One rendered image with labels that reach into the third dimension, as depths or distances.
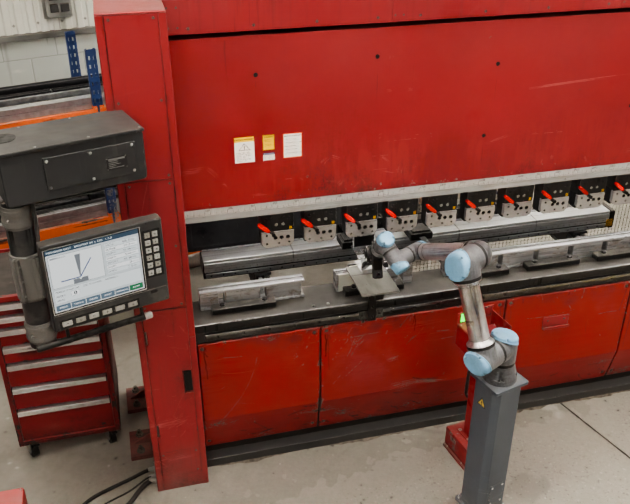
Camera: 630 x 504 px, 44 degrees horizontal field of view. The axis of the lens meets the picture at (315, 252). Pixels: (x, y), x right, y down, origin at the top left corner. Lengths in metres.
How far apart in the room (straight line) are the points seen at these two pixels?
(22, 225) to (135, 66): 0.70
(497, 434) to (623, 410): 1.31
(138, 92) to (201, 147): 0.45
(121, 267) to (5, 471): 1.72
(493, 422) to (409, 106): 1.43
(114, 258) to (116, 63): 0.71
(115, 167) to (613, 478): 2.87
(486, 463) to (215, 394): 1.30
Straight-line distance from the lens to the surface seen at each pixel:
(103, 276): 2.97
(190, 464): 3.98
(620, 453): 4.48
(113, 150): 2.81
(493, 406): 3.50
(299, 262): 3.98
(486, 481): 3.79
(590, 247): 4.32
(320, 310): 3.68
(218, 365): 3.74
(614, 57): 3.91
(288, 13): 3.21
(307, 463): 4.14
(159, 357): 3.55
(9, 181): 2.76
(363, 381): 4.02
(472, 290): 3.18
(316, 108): 3.36
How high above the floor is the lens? 2.89
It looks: 29 degrees down
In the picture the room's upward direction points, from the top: straight up
